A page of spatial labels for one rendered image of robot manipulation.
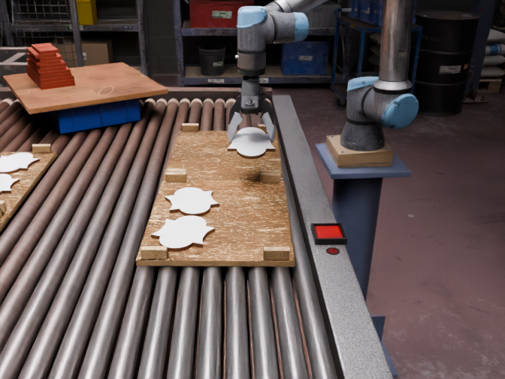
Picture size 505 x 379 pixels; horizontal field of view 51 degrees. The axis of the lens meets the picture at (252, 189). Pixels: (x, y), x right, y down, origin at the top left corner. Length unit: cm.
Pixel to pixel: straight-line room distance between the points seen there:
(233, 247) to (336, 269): 24
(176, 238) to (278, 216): 27
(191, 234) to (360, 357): 49
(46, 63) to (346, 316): 148
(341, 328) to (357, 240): 95
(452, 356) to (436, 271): 62
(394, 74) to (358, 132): 26
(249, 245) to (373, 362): 40
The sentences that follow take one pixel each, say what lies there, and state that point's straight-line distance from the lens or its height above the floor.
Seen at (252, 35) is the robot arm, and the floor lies 135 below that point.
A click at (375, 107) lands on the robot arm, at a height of 110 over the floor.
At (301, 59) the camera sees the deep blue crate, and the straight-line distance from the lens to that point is 590.
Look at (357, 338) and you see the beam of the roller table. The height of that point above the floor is 92.
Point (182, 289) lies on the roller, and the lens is 113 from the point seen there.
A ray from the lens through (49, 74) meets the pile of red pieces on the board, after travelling 214.
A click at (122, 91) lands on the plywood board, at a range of 205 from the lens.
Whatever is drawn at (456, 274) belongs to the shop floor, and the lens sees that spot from 296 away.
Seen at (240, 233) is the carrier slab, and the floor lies 94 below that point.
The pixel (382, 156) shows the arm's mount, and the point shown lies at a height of 91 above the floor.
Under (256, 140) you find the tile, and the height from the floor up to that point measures 106.
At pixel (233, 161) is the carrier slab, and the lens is 166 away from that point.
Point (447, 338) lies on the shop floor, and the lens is 254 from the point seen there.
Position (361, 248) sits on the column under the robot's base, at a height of 54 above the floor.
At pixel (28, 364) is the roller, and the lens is 103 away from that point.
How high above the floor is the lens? 159
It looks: 26 degrees down
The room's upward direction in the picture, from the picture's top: 1 degrees clockwise
